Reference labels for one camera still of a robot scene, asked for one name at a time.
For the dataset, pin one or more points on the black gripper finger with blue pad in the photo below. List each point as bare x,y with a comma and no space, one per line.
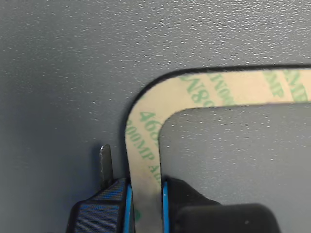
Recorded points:
218,218

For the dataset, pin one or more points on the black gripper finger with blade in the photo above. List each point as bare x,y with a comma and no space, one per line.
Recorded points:
102,211

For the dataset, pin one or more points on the dark grey flat plate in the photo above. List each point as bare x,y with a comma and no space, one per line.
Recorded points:
73,72

